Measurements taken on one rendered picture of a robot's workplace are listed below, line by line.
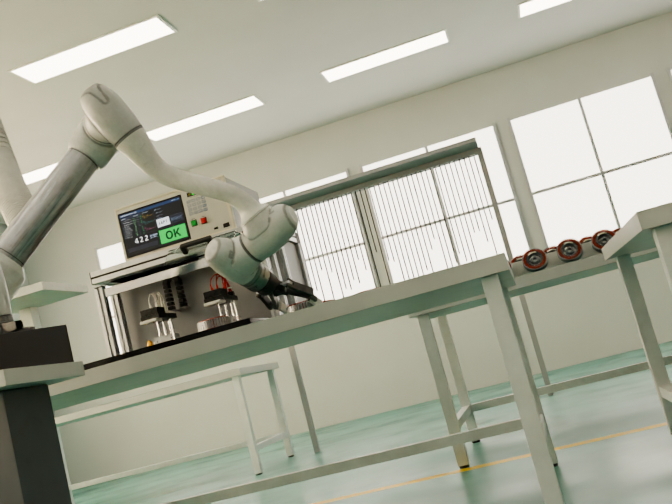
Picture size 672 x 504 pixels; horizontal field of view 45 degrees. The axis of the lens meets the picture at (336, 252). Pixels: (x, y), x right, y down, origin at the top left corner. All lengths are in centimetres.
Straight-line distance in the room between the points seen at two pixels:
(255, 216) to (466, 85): 717
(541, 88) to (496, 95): 48
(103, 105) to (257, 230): 56
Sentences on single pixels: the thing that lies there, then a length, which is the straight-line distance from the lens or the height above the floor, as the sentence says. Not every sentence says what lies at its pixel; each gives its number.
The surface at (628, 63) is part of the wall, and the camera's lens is 944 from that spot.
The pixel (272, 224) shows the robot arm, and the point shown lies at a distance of 232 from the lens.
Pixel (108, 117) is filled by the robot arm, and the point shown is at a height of 140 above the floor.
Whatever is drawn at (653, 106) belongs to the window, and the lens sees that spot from 934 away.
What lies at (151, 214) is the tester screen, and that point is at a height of 126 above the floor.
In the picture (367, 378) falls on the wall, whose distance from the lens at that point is 917.
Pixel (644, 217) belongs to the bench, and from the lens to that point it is 226.
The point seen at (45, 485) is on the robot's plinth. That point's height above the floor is 46.
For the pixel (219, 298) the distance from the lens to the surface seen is 282.
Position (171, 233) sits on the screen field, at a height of 117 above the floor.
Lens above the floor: 54
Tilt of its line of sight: 8 degrees up
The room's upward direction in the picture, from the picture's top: 15 degrees counter-clockwise
